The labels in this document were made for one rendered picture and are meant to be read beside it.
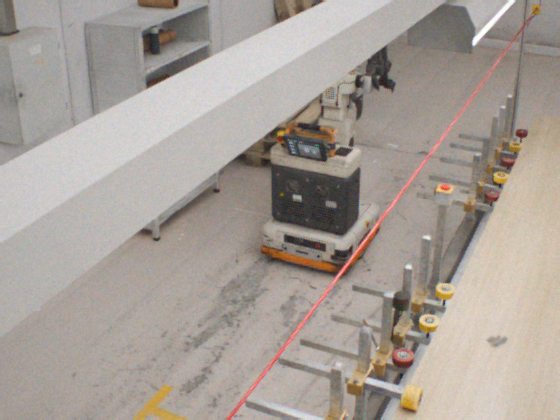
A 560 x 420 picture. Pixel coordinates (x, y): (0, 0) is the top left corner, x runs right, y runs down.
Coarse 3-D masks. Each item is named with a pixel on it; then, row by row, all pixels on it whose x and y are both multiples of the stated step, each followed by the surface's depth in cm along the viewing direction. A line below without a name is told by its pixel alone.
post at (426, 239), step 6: (426, 234) 307; (426, 240) 306; (426, 246) 307; (426, 252) 308; (420, 258) 311; (426, 258) 310; (420, 264) 312; (426, 264) 311; (420, 270) 313; (426, 270) 312; (420, 276) 315; (426, 276) 314; (420, 282) 316; (426, 282) 317; (420, 288) 317; (426, 288) 319; (420, 312) 323
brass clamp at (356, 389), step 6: (372, 366) 256; (354, 372) 252; (360, 372) 252; (366, 372) 252; (372, 372) 256; (360, 378) 249; (366, 378) 251; (348, 384) 248; (354, 384) 247; (360, 384) 247; (348, 390) 249; (354, 390) 248; (360, 390) 247
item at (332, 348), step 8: (304, 336) 289; (304, 344) 288; (312, 344) 286; (320, 344) 284; (328, 344) 284; (336, 344) 284; (328, 352) 284; (336, 352) 282; (344, 352) 280; (352, 352) 279; (392, 368) 273; (400, 368) 271; (408, 368) 274
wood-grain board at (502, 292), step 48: (528, 144) 450; (528, 192) 390; (480, 240) 345; (528, 240) 344; (480, 288) 309; (528, 288) 308; (480, 336) 280; (528, 336) 279; (432, 384) 256; (480, 384) 255; (528, 384) 254
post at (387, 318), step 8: (384, 296) 266; (392, 296) 265; (384, 304) 267; (392, 304) 266; (384, 312) 269; (384, 320) 270; (392, 320) 272; (384, 328) 272; (392, 328) 274; (384, 336) 273; (384, 344) 275; (384, 352) 277; (384, 376) 282
